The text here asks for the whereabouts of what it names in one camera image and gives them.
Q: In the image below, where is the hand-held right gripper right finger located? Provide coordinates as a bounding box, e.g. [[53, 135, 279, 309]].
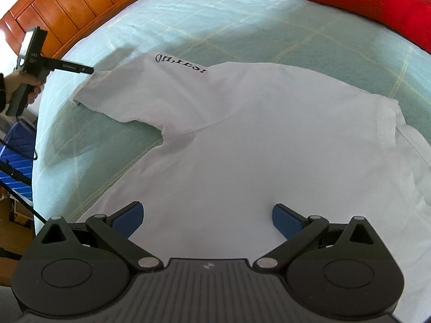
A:
[[252, 203, 383, 272]]

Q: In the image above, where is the person's left hand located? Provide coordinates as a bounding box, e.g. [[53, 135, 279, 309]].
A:
[[3, 71, 44, 105]]

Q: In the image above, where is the white printed t-shirt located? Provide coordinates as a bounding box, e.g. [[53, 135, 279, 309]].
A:
[[69, 53, 431, 323]]

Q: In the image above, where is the blue suitcase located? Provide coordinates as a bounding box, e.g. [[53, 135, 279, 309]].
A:
[[0, 119, 36, 206]]

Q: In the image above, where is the black rod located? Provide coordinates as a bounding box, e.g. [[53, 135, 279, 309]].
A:
[[0, 160, 48, 224]]

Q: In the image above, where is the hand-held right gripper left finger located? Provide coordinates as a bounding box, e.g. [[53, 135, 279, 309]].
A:
[[40, 201, 162, 272]]

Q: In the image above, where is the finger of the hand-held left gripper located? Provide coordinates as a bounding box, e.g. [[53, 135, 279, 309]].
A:
[[50, 59, 94, 75]]

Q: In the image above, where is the wooden headboard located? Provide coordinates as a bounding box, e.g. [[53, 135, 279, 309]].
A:
[[0, 0, 152, 75]]

